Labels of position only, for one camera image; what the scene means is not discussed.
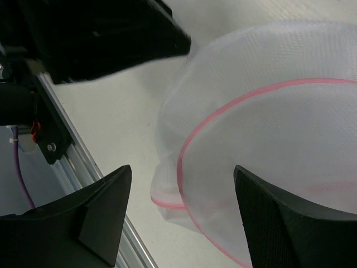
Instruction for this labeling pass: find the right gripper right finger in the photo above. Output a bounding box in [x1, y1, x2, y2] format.
[234, 165, 356, 268]

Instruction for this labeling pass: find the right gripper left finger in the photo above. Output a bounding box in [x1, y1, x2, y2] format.
[1, 165, 132, 268]

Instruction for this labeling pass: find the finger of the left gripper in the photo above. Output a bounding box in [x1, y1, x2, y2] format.
[18, 0, 191, 84]

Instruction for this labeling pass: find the white mesh laundry bag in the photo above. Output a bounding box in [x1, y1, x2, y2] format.
[150, 21, 356, 267]

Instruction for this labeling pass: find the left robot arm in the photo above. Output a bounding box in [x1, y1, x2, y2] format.
[1, 1, 191, 126]

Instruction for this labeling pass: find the aluminium mounting rail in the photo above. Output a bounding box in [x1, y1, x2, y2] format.
[38, 73, 157, 268]

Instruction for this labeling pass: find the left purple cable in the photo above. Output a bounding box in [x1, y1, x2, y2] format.
[9, 125, 36, 210]

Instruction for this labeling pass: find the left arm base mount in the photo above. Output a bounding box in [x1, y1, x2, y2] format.
[31, 82, 72, 165]

